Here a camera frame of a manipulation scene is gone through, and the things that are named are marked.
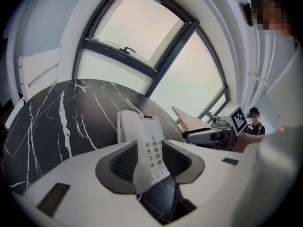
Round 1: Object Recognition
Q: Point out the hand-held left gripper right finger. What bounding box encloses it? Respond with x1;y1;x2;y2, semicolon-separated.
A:
161;139;205;186

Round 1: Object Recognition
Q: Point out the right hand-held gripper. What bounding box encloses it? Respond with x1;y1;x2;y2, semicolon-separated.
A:
181;105;249;149

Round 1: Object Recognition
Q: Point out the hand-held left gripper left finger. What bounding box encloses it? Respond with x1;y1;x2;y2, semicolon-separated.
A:
95;140;139;194

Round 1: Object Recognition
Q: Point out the white desk telephone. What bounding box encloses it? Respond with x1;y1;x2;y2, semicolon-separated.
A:
116;110;171;194

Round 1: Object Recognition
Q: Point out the person's right forearm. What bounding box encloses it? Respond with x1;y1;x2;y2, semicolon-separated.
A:
233;131;267;153

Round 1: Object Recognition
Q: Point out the light wooden board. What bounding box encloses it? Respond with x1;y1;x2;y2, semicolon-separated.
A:
171;106;212;131

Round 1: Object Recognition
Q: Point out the black framed window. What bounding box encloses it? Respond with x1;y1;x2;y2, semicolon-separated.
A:
71;0;231;125

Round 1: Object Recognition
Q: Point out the white chair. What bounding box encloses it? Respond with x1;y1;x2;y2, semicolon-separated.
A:
18;46;63;97

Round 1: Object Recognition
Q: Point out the person's head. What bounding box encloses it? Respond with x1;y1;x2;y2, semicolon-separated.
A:
250;0;298;39

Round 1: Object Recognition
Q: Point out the white wall bracket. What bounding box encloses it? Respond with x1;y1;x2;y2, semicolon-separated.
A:
247;70;271;87

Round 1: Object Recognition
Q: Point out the black window handle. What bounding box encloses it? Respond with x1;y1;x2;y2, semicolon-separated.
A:
119;46;137;54

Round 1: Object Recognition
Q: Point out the black head-worn camera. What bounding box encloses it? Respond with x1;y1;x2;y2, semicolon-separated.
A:
239;1;254;27

